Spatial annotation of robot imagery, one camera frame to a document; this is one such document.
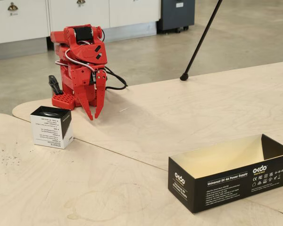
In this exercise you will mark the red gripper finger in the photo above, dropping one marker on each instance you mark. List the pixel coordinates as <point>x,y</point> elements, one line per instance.
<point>101,84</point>
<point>86,103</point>

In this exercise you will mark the red gripper body black motor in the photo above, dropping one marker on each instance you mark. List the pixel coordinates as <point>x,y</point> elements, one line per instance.
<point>87,81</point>

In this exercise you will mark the small white and black box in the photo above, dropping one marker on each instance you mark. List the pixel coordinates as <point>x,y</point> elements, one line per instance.
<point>49,131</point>

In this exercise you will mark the red robot base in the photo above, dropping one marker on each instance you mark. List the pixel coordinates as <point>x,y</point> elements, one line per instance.
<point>62,100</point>

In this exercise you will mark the red robot arm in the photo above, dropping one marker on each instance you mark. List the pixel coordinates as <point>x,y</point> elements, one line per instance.
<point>61,49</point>

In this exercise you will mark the long black open box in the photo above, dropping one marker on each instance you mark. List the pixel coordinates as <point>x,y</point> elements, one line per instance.
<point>217,190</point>

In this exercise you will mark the black table clamp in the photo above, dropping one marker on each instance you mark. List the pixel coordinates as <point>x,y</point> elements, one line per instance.
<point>54,83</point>

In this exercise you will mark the white cabinet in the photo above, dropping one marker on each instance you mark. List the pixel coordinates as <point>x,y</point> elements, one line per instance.
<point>33,23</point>

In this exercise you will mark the black tripod leg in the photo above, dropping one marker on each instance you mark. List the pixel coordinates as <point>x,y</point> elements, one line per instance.
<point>197,48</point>

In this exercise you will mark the dark grey pedestal cabinet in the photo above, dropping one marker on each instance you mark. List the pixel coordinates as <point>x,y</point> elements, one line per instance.
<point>174,18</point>

